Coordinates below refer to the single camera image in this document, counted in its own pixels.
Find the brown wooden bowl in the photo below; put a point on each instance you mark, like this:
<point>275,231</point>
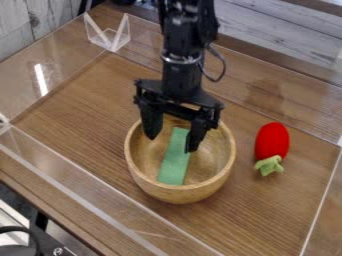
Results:
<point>209,168</point>

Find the clear acrylic tray wall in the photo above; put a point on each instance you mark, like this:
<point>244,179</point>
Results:
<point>65,162</point>

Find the clear acrylic corner bracket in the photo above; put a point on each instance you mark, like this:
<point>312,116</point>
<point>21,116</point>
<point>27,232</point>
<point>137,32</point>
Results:
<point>109,39</point>

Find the green rectangular block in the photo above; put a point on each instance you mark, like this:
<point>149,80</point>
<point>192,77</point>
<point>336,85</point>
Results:
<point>176,161</point>

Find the black table leg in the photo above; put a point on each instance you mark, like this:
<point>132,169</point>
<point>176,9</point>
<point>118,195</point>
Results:
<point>42,221</point>

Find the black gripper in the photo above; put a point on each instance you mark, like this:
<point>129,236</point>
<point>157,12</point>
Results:
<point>178,95</point>

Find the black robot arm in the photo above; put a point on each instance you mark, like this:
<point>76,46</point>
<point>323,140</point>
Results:
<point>189,26</point>

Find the red plush strawberry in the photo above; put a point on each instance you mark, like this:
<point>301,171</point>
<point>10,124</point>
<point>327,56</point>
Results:
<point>272,148</point>

